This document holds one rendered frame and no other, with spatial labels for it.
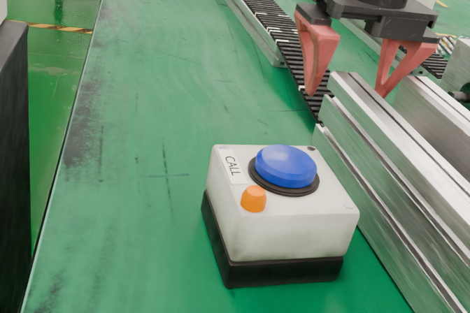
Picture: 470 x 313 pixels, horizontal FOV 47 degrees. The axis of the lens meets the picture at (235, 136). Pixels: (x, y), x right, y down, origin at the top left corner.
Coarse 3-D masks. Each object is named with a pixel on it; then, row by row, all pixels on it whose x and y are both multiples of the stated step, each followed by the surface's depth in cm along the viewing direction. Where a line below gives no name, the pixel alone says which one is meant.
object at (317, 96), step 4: (304, 92) 58; (316, 92) 58; (320, 92) 58; (324, 92) 59; (328, 92) 59; (304, 96) 57; (308, 96) 57; (312, 96) 57; (316, 96) 58; (320, 96) 58; (332, 96) 59; (304, 100) 57; (308, 100) 57; (312, 100) 57; (316, 100) 57; (320, 100) 57
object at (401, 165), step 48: (336, 96) 45; (432, 96) 45; (336, 144) 47; (384, 144) 38; (432, 144) 44; (384, 192) 38; (432, 192) 33; (384, 240) 38; (432, 240) 33; (432, 288) 33
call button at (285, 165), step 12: (264, 156) 34; (276, 156) 34; (288, 156) 34; (300, 156) 35; (264, 168) 33; (276, 168) 33; (288, 168) 33; (300, 168) 34; (312, 168) 34; (276, 180) 33; (288, 180) 33; (300, 180) 33; (312, 180) 34
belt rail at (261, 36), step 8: (232, 0) 87; (240, 0) 81; (232, 8) 84; (240, 8) 83; (248, 8) 77; (240, 16) 81; (248, 16) 77; (248, 24) 77; (256, 24) 74; (248, 32) 77; (256, 32) 75; (264, 32) 70; (256, 40) 74; (264, 40) 72; (272, 40) 68; (264, 48) 70; (272, 48) 68; (272, 56) 68; (280, 56) 67; (272, 64) 68; (280, 64) 68
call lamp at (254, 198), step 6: (252, 186) 31; (258, 186) 32; (246, 192) 31; (252, 192) 31; (258, 192) 31; (264, 192) 31; (246, 198) 31; (252, 198) 31; (258, 198) 31; (264, 198) 31; (246, 204) 31; (252, 204) 31; (258, 204) 31; (264, 204) 31; (246, 210) 31; (252, 210) 31; (258, 210) 31
